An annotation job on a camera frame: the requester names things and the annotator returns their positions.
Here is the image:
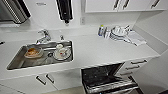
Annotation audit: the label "stainless steel dishwasher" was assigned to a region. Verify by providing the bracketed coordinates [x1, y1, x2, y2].
[80, 62, 139, 94]

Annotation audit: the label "stack of white bowls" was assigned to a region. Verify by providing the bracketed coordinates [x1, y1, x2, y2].
[109, 24, 133, 43]

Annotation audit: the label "white wall outlet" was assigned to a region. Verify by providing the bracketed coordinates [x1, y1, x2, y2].
[80, 16, 86, 25]

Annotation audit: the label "dish soap bottle yellow cap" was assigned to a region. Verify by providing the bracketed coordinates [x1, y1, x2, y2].
[97, 23, 105, 38]

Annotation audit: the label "steel paper towel dispenser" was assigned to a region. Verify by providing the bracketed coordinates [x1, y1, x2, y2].
[0, 0, 32, 24]

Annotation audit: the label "orange food container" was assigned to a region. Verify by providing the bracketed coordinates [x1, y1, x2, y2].
[24, 46, 44, 60]

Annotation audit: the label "black soap dispenser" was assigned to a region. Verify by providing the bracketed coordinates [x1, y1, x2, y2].
[55, 0, 74, 26]

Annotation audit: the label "small clear bottle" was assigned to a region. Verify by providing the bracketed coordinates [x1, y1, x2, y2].
[104, 26, 111, 39]

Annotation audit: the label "stainless steel sink basin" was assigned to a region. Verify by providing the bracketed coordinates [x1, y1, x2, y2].
[6, 40, 74, 71]

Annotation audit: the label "narrow white drawer unit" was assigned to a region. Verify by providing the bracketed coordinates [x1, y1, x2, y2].
[118, 56, 154, 79]

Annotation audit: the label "white wall cabinet three doors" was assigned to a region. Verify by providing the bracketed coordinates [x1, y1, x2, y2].
[84, 0, 168, 14]

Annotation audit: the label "white cup red print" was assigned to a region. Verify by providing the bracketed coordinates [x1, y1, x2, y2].
[53, 43, 72, 62]

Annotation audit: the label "small chrome sink knob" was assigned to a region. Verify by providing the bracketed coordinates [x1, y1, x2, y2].
[59, 34, 64, 41]

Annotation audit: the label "white two-door sink cabinet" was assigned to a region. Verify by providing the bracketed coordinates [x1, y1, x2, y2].
[0, 69, 83, 94]

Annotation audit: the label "chrome sink faucet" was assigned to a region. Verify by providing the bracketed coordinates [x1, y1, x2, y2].
[35, 29, 52, 44]

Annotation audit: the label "small grey wall label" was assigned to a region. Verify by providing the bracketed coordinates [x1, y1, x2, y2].
[35, 2, 47, 6]

